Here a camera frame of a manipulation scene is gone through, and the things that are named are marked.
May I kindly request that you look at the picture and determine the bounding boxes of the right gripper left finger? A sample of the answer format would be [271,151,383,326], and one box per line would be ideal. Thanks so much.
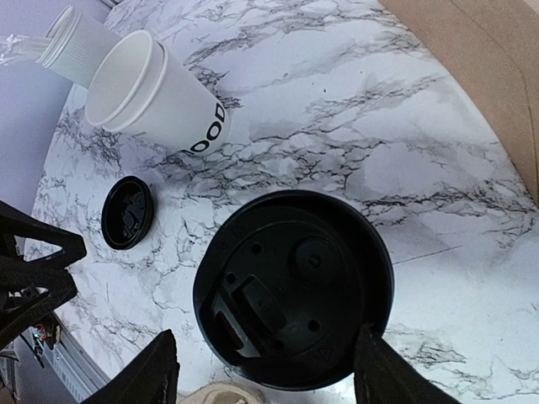
[83,329,179,404]

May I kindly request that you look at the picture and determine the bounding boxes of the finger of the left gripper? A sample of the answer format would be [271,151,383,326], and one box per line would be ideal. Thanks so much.
[1,258,77,348]
[1,201,87,268]

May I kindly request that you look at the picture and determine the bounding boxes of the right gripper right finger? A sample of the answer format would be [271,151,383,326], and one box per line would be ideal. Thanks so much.
[354,324,457,404]

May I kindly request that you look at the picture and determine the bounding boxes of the black plastic cup lid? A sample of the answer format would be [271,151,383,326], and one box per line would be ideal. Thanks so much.
[101,176,154,250]

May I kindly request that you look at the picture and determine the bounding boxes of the stack of white paper cups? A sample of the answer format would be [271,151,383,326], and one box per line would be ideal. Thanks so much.
[85,29,231,156]

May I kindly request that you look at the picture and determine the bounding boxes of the brown paper bag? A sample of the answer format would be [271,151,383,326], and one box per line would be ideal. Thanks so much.
[383,1,538,199]

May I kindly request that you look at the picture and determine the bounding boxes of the brown cardboard cup carrier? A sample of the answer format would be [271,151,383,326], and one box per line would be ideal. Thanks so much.
[176,382,265,404]

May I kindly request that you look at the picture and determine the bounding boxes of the white canister with stirrers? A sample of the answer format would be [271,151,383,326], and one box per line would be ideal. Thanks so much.
[36,5,120,88]

